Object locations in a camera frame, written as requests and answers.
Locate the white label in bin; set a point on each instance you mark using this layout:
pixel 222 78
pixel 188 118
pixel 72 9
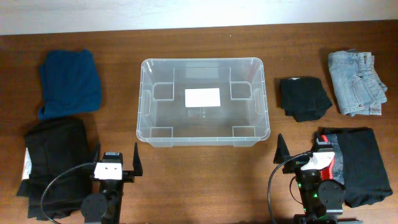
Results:
pixel 202 97

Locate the black garment with tag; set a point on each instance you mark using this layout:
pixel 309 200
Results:
pixel 52 147

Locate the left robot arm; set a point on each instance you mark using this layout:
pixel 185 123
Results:
pixel 104 207

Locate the folded light blue jeans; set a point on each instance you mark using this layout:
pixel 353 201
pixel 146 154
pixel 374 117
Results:
pixel 357 86

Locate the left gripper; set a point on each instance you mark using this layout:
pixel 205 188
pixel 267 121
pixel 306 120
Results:
pixel 128 177

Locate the folded blue cloth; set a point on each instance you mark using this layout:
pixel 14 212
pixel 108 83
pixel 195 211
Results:
pixel 70 84

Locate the clear plastic storage bin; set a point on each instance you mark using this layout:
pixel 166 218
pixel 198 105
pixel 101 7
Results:
pixel 163 120

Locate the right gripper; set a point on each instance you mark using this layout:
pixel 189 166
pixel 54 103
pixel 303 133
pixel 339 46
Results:
pixel 282 153

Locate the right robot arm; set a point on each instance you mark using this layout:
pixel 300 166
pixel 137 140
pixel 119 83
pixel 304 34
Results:
pixel 321 195

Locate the small folded black shirt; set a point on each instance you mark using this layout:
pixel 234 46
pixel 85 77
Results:
pixel 304 98

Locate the black shorts with red trim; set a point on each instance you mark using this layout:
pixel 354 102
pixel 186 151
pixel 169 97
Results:
pixel 358 165

